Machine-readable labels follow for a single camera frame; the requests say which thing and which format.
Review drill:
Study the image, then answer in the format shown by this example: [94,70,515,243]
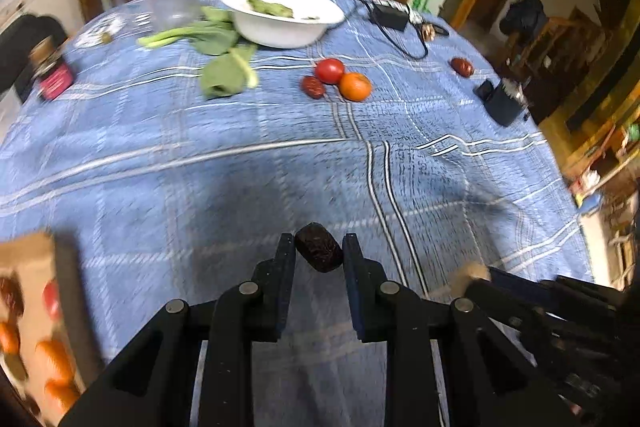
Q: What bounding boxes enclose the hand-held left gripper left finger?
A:
[59,233,297,427]

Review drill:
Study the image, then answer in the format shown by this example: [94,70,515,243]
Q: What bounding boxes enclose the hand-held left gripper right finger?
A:
[341,233,583,427]

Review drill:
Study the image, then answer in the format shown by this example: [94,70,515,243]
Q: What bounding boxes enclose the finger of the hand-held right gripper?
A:
[487,267,627,314]
[466,278,602,389]

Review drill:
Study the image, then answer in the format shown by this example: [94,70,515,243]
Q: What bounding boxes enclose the dark red date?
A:
[294,223,345,274]

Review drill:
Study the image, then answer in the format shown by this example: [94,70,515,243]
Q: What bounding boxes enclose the beige cut yam piece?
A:
[447,263,492,295]

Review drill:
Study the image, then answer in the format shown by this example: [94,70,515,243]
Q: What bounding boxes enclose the shallow cardboard box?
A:
[0,232,103,427]

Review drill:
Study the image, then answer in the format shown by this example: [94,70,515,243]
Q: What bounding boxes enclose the red tomato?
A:
[42,279,63,320]
[314,58,347,84]

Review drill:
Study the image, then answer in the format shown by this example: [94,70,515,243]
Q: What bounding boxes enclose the green vegetable leaf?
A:
[200,44,260,100]

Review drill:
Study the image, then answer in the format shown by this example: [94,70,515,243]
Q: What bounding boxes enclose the white bowl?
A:
[220,0,346,49]

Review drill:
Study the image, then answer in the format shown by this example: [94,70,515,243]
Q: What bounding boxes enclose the large orange tangerine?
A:
[35,339,76,383]

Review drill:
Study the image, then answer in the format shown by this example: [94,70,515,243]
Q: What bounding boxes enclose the wooden chair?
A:
[505,7,616,122]

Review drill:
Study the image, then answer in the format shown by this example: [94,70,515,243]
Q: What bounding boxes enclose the green bok choy stalk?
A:
[137,6,240,56]

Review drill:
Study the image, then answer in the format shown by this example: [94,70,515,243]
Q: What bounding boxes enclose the black and brown plug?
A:
[417,23,451,42]

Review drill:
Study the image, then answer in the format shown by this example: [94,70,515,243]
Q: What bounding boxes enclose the green vegetable pieces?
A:
[246,0,293,18]

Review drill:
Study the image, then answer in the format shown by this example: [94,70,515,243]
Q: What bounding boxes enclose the dark bag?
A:
[500,0,550,38]

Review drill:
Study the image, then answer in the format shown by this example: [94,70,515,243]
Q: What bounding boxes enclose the small orange tangerine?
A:
[0,321,21,355]

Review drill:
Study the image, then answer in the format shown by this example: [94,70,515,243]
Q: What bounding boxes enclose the red jar with dark lid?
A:
[29,38,75,102]

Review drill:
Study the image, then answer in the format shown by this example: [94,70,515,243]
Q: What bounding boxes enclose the black chair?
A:
[0,14,68,102]

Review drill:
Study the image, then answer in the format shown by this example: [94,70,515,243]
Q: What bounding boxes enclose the black power adapter with cable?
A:
[350,0,430,60]

